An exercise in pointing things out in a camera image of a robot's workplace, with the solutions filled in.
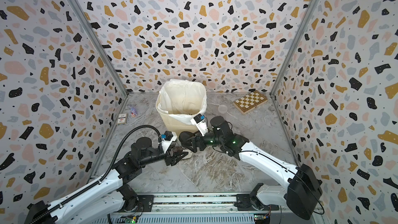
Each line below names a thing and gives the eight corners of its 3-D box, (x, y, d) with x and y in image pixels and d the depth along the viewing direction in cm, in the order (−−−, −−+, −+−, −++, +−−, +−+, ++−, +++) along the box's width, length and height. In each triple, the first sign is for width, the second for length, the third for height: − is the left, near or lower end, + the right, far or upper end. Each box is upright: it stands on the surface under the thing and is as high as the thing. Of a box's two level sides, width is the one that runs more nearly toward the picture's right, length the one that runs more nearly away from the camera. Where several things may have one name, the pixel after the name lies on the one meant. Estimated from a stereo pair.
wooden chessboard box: (242, 115, 111) (243, 112, 109) (231, 103, 118) (231, 101, 116) (268, 101, 120) (269, 98, 118) (256, 91, 127) (257, 88, 125)
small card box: (118, 125, 105) (116, 123, 103) (119, 115, 110) (118, 113, 108) (126, 124, 105) (125, 122, 104) (127, 114, 111) (126, 112, 109)
